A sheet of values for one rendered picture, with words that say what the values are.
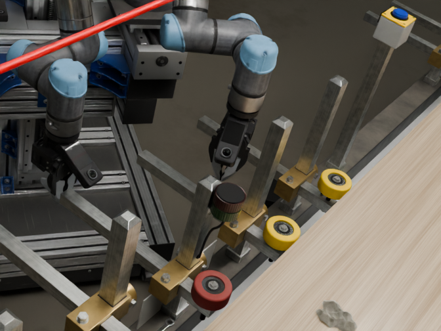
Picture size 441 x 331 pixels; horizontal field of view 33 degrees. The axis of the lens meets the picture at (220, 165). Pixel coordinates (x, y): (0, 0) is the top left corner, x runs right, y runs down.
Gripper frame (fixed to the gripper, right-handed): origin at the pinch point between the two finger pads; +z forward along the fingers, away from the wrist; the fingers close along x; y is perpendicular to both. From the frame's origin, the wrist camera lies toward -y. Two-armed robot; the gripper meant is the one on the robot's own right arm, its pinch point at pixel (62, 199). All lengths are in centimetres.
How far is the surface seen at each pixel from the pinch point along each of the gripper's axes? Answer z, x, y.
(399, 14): -41, -79, -33
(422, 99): 12, -140, -36
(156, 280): -4.5, 4.9, -31.8
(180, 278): -4.6, 0.9, -35.0
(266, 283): -8, -9, -49
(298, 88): 83, -210, 37
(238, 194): -28.3, -4.9, -38.8
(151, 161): -2.2, -24.1, -5.8
